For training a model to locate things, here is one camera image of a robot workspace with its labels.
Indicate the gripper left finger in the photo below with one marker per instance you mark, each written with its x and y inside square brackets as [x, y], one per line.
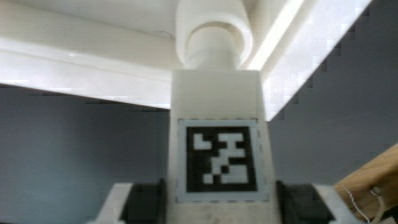
[133, 204]

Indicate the white square tabletop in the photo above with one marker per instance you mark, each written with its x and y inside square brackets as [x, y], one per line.
[98, 47]

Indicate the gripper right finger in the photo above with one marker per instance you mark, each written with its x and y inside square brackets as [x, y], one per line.
[311, 205]

